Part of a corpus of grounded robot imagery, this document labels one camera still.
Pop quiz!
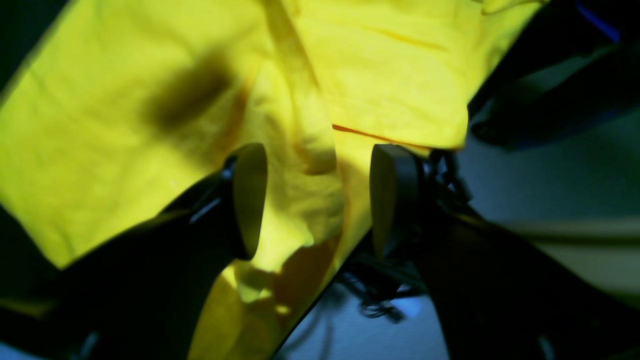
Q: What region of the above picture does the yellow t-shirt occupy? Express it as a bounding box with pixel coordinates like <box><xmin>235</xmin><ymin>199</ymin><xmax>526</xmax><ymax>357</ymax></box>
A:
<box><xmin>1</xmin><ymin>0</ymin><xmax>546</xmax><ymax>360</ymax></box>

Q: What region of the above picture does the black cable bundle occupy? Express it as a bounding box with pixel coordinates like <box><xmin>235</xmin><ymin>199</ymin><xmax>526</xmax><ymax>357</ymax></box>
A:
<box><xmin>335</xmin><ymin>250</ymin><xmax>431</xmax><ymax>323</ymax></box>

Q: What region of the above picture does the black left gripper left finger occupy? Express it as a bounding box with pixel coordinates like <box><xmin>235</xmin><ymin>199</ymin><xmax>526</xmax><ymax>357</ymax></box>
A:
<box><xmin>1</xmin><ymin>143</ymin><xmax>268</xmax><ymax>360</ymax></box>

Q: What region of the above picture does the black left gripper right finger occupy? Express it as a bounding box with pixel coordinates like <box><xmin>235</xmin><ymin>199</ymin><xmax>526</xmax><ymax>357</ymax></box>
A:
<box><xmin>369</xmin><ymin>144</ymin><xmax>640</xmax><ymax>360</ymax></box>

